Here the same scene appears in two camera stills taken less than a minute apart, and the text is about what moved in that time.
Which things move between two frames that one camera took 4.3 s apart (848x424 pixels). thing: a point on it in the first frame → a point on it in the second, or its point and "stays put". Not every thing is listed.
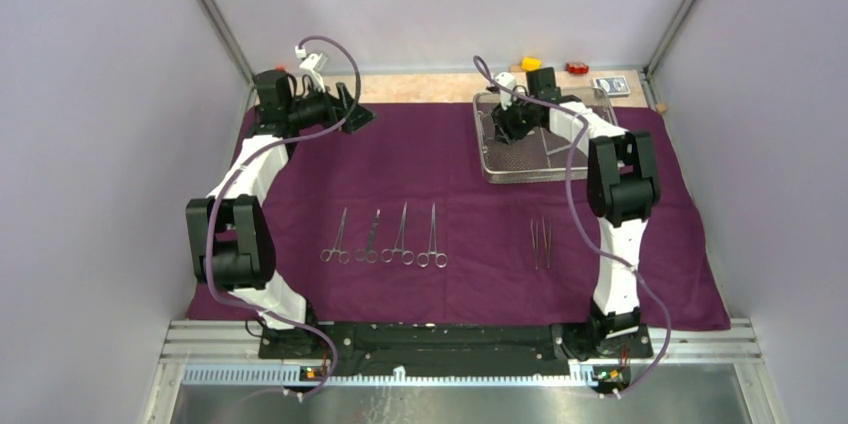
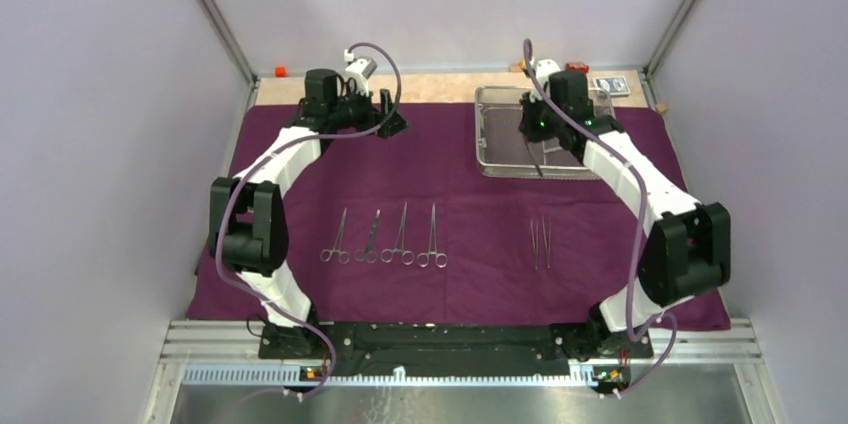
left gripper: (358, 117) → (371, 112)
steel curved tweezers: (535, 243) stays put
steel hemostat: (441, 259) stays put
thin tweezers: (547, 242) stays put
